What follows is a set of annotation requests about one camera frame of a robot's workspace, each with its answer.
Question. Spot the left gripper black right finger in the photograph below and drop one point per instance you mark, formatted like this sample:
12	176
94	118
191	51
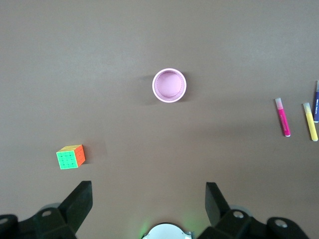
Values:
216	206

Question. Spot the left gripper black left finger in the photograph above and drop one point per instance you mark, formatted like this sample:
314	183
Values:
74	204

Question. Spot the pink marker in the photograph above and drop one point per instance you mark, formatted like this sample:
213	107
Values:
283	118

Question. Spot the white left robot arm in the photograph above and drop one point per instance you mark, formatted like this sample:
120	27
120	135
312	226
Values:
165	232

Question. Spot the multicoloured puzzle cube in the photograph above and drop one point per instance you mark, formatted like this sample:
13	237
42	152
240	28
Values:
68	159

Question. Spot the yellow marker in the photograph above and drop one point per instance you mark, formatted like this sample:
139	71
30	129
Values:
311	123

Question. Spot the pink mesh cup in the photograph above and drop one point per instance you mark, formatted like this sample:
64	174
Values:
169	85

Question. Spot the purple marker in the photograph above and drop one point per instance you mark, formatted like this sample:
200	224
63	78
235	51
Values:
316	104

